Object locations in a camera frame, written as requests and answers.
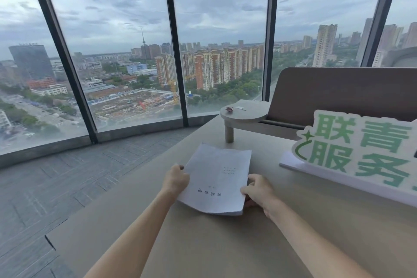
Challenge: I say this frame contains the grey window sill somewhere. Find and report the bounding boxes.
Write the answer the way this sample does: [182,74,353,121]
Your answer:
[0,112,221,169]

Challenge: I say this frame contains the person's right hand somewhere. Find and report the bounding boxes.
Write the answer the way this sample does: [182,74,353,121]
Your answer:
[240,174,278,220]

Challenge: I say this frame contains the person's left forearm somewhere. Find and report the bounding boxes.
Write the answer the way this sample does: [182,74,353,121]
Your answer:
[83,188,178,278]

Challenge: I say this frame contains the white printed paper document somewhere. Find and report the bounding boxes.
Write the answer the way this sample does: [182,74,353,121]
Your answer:
[177,143,253,216]

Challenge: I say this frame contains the dark window mullion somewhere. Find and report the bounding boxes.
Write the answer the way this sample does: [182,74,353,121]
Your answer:
[261,0,281,102]
[361,0,405,67]
[24,0,99,144]
[162,0,189,127]

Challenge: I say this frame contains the white sign with green lettering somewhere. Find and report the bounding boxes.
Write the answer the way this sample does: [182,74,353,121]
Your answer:
[279,110,417,207]

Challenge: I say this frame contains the person's right forearm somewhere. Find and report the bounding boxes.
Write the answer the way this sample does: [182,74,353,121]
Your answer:
[263,198,375,278]

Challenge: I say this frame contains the beige round raised shelf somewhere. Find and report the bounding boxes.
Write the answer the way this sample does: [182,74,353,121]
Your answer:
[220,99,271,144]

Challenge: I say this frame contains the person's left hand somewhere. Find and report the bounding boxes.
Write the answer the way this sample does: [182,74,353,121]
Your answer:
[162,164,191,195]

